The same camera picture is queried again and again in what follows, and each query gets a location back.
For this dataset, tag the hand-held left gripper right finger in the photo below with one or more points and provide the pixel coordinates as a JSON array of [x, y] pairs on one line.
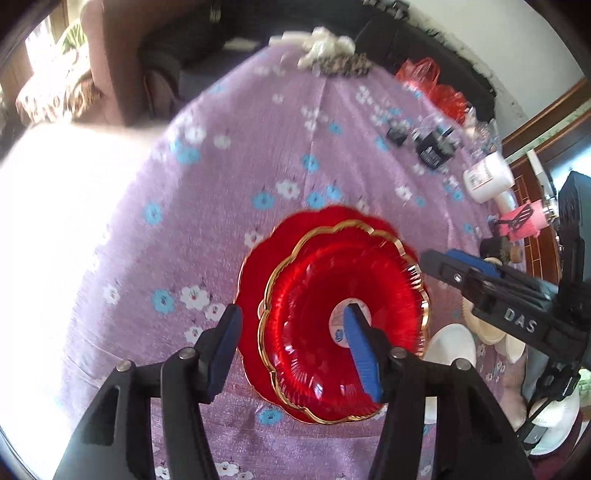
[[362, 350]]

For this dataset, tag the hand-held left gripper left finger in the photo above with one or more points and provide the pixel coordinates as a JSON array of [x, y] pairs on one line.
[[226, 344]]

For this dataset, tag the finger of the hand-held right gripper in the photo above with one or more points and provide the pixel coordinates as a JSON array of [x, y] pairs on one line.
[[480, 264], [503, 311]]

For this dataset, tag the cream plate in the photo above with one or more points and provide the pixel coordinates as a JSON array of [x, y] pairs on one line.
[[482, 330]]

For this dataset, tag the large white bowl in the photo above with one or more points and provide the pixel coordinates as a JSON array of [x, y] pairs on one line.
[[450, 350]]

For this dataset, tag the red gold-rimmed glass bowl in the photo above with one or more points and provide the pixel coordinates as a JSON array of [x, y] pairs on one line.
[[314, 295]]

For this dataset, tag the red scalloped plate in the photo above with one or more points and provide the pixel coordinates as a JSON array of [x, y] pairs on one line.
[[258, 277]]

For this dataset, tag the dark spiky object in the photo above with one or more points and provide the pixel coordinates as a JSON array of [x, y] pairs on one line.
[[493, 249]]

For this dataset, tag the small brown round object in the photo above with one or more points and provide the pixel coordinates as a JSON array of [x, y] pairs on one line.
[[515, 255]]

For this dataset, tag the pink bottle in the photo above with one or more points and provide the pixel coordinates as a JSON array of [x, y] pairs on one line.
[[528, 221]]

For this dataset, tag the white cylinder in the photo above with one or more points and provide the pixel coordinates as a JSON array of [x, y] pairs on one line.
[[507, 203]]

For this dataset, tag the white plastic jar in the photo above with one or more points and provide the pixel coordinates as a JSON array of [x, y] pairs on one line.
[[488, 177]]

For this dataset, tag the wooden cabinet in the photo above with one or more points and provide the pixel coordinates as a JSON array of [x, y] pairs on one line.
[[531, 152]]

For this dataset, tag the black cylindrical motor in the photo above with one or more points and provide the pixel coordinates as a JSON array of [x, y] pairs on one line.
[[433, 150]]

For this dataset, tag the clear plastic bag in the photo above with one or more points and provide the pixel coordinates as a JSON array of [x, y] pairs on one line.
[[485, 134]]

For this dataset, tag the purple floral tablecloth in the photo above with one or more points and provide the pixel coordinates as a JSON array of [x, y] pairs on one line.
[[207, 207]]

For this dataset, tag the black power adapter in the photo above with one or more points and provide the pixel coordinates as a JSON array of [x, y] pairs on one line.
[[396, 136]]

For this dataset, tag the red plastic bag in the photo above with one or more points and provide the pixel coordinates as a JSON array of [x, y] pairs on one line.
[[429, 85]]

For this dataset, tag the leopard print pouch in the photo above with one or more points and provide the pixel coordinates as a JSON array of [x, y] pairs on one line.
[[344, 65]]

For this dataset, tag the black sofa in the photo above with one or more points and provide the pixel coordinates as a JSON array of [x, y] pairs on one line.
[[392, 32]]

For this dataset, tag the brown handbag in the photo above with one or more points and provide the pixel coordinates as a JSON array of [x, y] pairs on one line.
[[159, 92]]

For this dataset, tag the white gloves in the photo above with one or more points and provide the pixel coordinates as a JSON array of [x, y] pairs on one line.
[[325, 44]]

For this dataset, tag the brown patterned blanket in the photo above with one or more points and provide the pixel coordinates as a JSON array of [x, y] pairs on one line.
[[55, 87]]

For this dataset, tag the brown armchair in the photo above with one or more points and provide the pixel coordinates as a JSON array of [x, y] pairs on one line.
[[124, 50]]

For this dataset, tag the green cloth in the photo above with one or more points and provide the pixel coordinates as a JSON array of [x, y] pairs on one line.
[[74, 37]]

